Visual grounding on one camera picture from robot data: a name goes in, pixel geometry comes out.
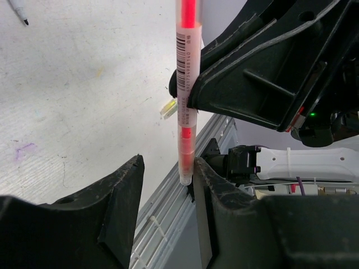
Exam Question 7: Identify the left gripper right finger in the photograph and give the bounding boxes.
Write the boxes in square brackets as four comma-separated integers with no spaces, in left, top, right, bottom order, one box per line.
[194,157,264,268]

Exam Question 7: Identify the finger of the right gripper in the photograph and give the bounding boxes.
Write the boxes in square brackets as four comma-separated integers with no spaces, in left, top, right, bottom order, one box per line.
[189,1,358,132]
[168,69,177,98]

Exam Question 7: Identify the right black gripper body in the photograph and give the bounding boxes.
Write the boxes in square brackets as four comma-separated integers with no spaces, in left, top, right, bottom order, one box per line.
[291,41,358,147]

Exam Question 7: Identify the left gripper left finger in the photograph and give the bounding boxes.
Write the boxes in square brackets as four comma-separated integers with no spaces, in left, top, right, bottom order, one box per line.
[40,155,145,268]

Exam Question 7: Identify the pink highlighter pen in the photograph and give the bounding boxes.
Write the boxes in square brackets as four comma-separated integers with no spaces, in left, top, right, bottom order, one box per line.
[176,0,202,185]

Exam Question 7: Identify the white marker black cap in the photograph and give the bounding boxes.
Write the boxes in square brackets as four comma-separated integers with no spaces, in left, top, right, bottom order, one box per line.
[8,0,29,26]

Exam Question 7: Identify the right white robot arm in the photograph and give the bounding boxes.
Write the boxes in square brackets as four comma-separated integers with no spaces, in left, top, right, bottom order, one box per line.
[169,1,358,185]

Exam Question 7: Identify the yellow highlighter near front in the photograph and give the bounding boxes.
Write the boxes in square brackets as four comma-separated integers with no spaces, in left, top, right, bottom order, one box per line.
[160,98,177,120]

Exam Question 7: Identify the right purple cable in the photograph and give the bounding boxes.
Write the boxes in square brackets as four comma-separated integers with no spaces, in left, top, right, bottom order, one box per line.
[296,175,309,197]

